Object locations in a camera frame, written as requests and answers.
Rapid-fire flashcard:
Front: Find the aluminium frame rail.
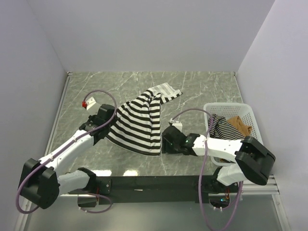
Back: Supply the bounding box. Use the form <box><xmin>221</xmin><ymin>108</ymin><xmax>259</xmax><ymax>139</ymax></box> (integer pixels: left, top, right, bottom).
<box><xmin>242</xmin><ymin>175</ymin><xmax>280</xmax><ymax>195</ymax></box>

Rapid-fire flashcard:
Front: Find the white plastic laundry basket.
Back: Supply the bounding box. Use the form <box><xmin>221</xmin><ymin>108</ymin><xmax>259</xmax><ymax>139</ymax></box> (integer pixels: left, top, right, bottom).
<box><xmin>203</xmin><ymin>103</ymin><xmax>265</xmax><ymax>168</ymax></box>

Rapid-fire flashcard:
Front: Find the wide striped tank top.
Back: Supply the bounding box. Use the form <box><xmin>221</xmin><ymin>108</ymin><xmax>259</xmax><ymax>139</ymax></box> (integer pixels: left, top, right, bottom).
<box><xmin>107</xmin><ymin>83</ymin><xmax>182</xmax><ymax>156</ymax></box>

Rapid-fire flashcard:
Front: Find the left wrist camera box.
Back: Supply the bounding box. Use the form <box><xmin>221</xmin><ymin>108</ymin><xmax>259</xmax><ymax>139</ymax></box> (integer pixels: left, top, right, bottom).
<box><xmin>82</xmin><ymin>97</ymin><xmax>100</xmax><ymax>115</ymax></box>

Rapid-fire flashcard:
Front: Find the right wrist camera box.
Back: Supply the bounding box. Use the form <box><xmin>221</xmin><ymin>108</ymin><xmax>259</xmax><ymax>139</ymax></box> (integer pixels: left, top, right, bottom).
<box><xmin>169</xmin><ymin>119</ymin><xmax>183</xmax><ymax>132</ymax></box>

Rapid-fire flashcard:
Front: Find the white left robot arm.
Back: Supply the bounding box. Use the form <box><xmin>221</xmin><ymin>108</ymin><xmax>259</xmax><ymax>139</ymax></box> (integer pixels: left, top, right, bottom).
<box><xmin>17</xmin><ymin>104</ymin><xmax>116</xmax><ymax>209</ymax></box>

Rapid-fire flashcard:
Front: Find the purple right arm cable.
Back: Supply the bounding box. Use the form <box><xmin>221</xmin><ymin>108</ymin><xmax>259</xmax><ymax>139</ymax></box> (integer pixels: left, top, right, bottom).
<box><xmin>172</xmin><ymin>108</ymin><xmax>244</xmax><ymax>230</ymax></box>

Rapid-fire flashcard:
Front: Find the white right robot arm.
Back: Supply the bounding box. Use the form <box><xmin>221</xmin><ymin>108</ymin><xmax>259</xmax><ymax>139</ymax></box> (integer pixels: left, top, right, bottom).
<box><xmin>162</xmin><ymin>125</ymin><xmax>276</xmax><ymax>192</ymax></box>

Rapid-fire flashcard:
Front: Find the thin striped tank top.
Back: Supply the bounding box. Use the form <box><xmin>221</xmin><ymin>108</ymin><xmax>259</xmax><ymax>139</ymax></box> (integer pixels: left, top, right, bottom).
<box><xmin>209</xmin><ymin>114</ymin><xmax>244</xmax><ymax>140</ymax></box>

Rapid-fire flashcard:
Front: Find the tan brown tank top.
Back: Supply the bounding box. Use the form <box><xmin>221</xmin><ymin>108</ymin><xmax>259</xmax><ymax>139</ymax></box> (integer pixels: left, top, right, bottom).
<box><xmin>227</xmin><ymin>116</ymin><xmax>252</xmax><ymax>137</ymax></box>

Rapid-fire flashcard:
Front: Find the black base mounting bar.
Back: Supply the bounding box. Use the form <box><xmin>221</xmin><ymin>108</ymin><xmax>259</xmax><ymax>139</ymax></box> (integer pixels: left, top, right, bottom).
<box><xmin>67</xmin><ymin>175</ymin><xmax>239</xmax><ymax>205</ymax></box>

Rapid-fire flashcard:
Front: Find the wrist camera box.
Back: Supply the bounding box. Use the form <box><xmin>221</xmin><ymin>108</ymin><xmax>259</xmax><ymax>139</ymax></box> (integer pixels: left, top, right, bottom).
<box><xmin>169</xmin><ymin>119</ymin><xmax>183</xmax><ymax>132</ymax></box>
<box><xmin>82</xmin><ymin>97</ymin><xmax>100</xmax><ymax>115</ymax></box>

